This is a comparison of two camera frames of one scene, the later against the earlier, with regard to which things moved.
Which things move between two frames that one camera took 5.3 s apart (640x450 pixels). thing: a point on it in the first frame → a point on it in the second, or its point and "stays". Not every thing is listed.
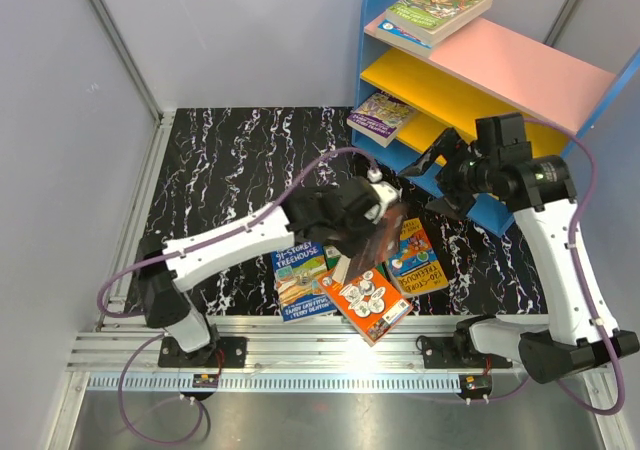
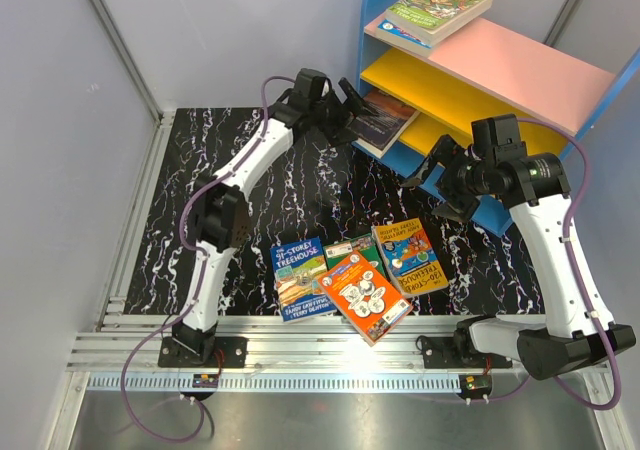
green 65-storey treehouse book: [441, 7] stays
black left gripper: [348, 247] → [335, 133]
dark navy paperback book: [379, 242] → [379, 131]
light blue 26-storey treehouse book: [403, 39] stays
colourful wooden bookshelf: [465, 114] stays
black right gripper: [454, 201] stays
